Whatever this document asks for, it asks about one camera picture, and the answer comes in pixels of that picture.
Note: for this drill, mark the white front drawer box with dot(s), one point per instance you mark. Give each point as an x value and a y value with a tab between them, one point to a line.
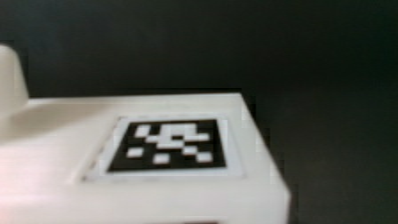
132	160

